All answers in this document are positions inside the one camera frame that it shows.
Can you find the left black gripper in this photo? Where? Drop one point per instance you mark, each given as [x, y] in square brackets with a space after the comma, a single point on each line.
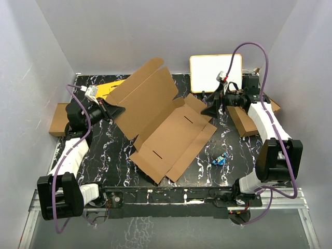
[110, 111]

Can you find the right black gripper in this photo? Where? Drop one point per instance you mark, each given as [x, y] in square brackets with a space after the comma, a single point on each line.
[216, 98]

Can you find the cardboard box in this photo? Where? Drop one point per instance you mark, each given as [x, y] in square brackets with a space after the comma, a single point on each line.
[243, 122]
[59, 121]
[168, 131]

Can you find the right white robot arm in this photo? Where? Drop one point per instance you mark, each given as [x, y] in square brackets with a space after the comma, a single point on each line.
[280, 155]

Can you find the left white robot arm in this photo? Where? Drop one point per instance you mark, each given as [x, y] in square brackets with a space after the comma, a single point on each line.
[60, 195]

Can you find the yellow pad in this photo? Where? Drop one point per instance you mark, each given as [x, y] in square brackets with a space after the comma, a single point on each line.
[104, 89]

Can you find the blue toy car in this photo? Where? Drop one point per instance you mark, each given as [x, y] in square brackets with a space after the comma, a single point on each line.
[220, 160]

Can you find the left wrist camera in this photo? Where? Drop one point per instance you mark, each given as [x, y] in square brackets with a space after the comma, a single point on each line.
[90, 93]

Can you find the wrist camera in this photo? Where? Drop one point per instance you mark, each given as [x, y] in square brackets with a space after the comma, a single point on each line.
[90, 93]
[221, 77]

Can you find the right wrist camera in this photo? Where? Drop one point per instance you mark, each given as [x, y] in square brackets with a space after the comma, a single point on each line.
[221, 77]

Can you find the white board yellow frame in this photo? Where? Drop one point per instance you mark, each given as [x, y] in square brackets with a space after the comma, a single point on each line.
[205, 68]

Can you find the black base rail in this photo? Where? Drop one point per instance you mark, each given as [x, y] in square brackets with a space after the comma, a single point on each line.
[215, 202]

